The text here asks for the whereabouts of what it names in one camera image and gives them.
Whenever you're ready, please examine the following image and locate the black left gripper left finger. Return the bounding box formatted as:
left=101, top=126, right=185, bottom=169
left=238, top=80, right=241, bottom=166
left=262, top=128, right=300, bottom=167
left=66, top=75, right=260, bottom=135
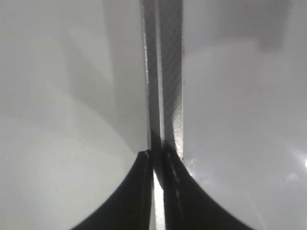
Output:
left=73, top=150, right=153, bottom=230

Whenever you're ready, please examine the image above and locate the white board with grey frame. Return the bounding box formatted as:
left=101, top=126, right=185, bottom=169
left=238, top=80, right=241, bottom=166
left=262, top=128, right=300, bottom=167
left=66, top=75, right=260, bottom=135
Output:
left=0, top=0, right=307, bottom=230

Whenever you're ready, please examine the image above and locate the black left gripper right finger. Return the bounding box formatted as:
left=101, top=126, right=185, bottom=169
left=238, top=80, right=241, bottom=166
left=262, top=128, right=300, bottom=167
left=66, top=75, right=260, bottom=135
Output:
left=162, top=146, right=249, bottom=230

